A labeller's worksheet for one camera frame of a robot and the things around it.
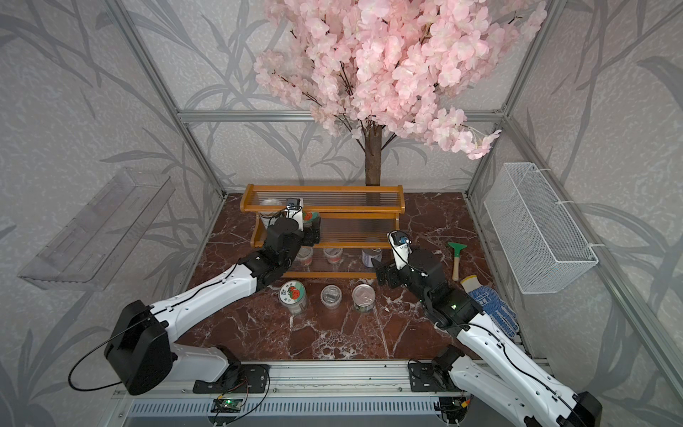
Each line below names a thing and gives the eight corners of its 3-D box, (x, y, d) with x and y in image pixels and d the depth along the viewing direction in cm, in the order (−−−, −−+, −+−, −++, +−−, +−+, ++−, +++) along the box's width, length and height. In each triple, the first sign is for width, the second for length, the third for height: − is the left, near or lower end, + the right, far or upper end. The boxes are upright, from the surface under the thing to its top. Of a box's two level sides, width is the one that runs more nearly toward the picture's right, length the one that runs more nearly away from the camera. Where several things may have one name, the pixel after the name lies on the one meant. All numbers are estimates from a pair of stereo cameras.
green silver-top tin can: (352, 313, 88) (352, 305, 83) (353, 292, 92) (352, 284, 87) (375, 313, 88) (376, 305, 83) (374, 292, 92) (375, 284, 87)
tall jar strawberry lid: (283, 313, 87) (277, 303, 80) (287, 292, 92) (282, 280, 85) (306, 313, 87) (301, 303, 80) (309, 292, 92) (305, 280, 85)
